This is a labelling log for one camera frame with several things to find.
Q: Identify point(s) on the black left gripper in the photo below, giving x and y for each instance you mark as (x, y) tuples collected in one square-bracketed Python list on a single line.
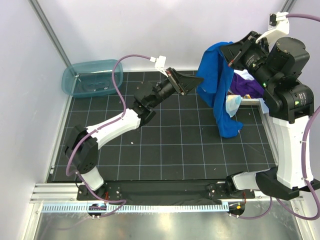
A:
[(182, 84)]

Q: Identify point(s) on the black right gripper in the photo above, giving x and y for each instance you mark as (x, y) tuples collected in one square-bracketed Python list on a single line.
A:
[(234, 53)]

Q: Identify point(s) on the blue towel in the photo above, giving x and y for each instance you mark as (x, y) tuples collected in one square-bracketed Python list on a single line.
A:
[(217, 78)]

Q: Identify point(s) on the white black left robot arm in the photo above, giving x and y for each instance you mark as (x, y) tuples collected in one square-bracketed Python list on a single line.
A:
[(83, 143)]

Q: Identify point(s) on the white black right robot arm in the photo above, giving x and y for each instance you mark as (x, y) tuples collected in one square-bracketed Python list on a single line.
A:
[(290, 104)]

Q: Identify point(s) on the white towel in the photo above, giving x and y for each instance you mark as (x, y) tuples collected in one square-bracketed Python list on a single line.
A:
[(244, 74)]

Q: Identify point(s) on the purple towel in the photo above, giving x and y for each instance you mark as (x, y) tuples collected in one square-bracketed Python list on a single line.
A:
[(242, 87)]

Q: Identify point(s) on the white laundry basket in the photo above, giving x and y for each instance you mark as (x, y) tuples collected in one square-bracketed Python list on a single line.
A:
[(259, 102)]

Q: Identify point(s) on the black grid cutting mat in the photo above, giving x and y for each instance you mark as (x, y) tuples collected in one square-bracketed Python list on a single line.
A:
[(181, 141)]

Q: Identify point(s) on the teal transparent plastic bin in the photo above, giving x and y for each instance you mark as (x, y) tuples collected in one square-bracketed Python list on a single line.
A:
[(92, 78)]

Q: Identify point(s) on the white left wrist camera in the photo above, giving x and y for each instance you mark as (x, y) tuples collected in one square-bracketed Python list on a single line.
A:
[(159, 63)]

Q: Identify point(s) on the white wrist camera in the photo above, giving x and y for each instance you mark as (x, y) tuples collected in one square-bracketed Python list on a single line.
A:
[(279, 27), (159, 63)]

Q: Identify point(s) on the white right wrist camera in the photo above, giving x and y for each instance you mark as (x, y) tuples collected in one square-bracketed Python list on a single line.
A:
[(279, 27)]

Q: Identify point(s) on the slotted cable duct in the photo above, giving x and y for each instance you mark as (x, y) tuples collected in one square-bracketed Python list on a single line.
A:
[(99, 208)]

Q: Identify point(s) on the aluminium frame rail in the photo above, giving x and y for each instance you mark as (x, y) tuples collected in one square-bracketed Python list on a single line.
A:
[(64, 192)]

